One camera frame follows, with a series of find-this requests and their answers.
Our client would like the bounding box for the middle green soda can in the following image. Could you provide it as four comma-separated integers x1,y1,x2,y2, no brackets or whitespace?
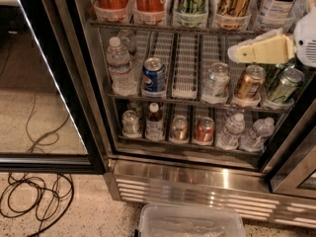
265,62,295,90

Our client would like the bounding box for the green soda can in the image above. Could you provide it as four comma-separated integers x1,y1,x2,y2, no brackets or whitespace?
265,62,295,90
267,68,305,105

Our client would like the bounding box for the rear clear water bottle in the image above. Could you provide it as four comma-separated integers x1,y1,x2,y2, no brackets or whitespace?
118,29,138,66

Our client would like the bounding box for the front green soda can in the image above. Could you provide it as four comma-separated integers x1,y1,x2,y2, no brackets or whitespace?
267,68,305,105

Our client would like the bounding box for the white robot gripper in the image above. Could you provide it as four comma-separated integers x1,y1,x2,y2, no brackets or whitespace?
227,0,316,67

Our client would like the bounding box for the clear water bottle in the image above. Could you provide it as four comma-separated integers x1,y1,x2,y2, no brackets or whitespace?
106,37,137,96
118,29,138,66

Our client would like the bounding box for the bottom shelf water bottle left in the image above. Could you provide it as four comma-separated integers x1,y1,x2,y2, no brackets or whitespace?
216,113,245,150

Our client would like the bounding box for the red can bottom shelf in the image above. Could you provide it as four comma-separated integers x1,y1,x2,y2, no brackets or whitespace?
194,117,215,145

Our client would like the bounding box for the bottom shelf water bottle right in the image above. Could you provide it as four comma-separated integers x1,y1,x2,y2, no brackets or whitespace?
239,118,275,152

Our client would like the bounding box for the clear plastic storage bin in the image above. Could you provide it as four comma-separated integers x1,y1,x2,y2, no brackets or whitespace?
137,203,246,237

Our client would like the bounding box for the white silver soda can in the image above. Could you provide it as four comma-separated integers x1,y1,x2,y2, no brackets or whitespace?
201,62,230,104

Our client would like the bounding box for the shelf water bottle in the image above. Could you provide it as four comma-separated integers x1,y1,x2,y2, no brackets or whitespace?
239,118,275,152
216,113,245,150

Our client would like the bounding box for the open glass fridge door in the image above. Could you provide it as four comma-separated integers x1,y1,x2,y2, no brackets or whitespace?
0,0,106,174

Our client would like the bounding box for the gold copper soda can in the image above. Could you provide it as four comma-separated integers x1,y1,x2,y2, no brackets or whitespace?
233,65,266,106

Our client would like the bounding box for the blue pepsi can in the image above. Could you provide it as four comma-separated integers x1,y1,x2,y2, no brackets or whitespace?
141,57,166,98

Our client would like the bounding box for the stainless steel fridge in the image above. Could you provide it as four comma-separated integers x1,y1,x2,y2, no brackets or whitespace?
36,0,316,229

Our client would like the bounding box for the silver can bottom shelf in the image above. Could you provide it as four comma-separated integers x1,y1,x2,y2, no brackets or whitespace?
122,111,140,136

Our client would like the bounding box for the bronze can bottom shelf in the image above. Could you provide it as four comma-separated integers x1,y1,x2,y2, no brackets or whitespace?
170,116,189,142

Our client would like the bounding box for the closed right fridge door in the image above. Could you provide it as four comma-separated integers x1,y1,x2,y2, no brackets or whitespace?
270,127,316,198

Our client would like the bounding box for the dark juice bottle white cap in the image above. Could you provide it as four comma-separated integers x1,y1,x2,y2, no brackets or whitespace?
145,102,164,141

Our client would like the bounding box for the green tall can top shelf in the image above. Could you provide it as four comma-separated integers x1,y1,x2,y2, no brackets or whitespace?
175,0,207,27

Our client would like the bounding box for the front clear water bottle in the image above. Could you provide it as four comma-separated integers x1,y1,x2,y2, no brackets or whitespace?
106,37,137,96

